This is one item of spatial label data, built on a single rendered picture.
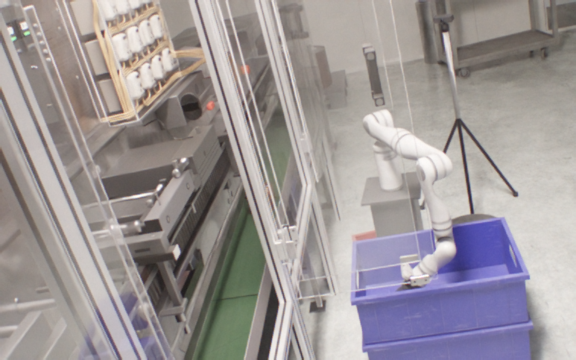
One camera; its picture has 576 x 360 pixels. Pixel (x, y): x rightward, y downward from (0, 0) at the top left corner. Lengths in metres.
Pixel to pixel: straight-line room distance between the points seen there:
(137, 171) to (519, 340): 1.42
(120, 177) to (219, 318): 0.52
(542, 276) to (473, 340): 0.70
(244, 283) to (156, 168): 0.44
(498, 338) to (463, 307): 0.19
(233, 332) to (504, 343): 1.01
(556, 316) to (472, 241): 0.46
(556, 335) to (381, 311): 0.74
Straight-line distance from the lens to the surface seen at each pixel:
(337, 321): 2.70
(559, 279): 2.78
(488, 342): 2.23
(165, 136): 2.42
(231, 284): 1.88
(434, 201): 2.06
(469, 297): 2.10
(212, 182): 2.01
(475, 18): 6.70
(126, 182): 1.87
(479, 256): 2.46
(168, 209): 1.50
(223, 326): 1.73
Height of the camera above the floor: 1.62
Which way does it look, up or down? 23 degrees down
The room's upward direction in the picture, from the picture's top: 14 degrees counter-clockwise
